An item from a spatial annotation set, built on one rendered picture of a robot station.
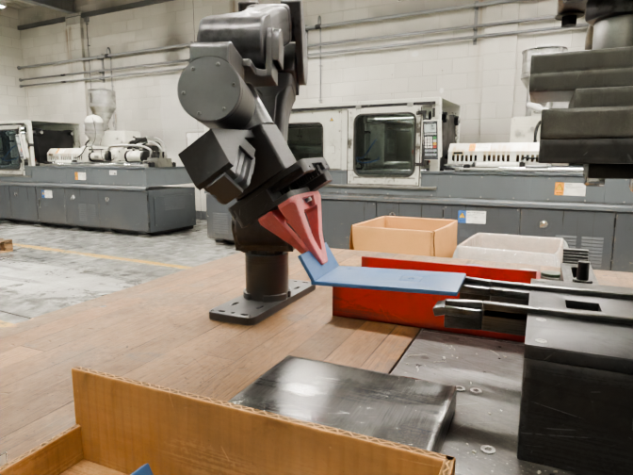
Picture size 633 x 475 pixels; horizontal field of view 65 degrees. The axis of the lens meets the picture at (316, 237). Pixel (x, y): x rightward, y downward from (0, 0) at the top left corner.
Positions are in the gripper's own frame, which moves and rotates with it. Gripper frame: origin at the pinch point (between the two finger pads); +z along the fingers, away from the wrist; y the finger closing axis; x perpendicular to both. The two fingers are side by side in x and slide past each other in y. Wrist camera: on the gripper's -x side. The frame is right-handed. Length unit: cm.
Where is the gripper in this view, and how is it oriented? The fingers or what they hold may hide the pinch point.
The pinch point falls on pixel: (318, 257)
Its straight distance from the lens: 52.1
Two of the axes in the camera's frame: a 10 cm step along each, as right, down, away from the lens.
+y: 7.8, -4.6, -4.2
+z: 4.9, 8.7, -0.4
